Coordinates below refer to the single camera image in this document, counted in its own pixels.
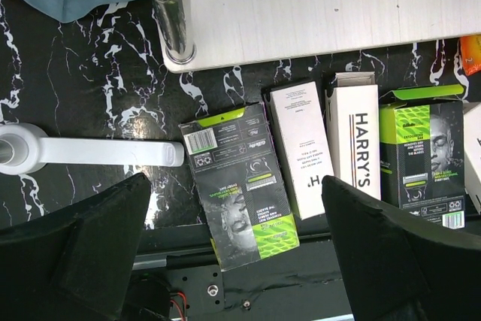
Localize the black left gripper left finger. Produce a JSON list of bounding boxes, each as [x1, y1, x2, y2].
[[1, 173, 151, 320]]

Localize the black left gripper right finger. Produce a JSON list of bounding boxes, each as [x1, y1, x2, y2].
[[322, 176, 480, 320]]

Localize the white harry's box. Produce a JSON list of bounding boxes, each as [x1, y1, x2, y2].
[[265, 81, 334, 220], [463, 102, 481, 213]]

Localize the white two-tier shelf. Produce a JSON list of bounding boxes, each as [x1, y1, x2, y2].
[[161, 0, 480, 73]]

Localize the white clothes rack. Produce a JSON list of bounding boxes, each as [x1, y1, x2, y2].
[[1, 123, 184, 175]]

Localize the green black Gillette box right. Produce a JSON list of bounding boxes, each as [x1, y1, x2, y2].
[[379, 84, 465, 229]]

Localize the green black gillette box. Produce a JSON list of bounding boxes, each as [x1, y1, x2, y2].
[[379, 84, 465, 229], [179, 103, 299, 271]]

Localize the white Harry's box lettered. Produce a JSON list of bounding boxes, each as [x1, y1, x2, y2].
[[325, 71, 381, 199]]

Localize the green black Gillette box left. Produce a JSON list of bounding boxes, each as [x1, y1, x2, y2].
[[179, 103, 299, 271]]

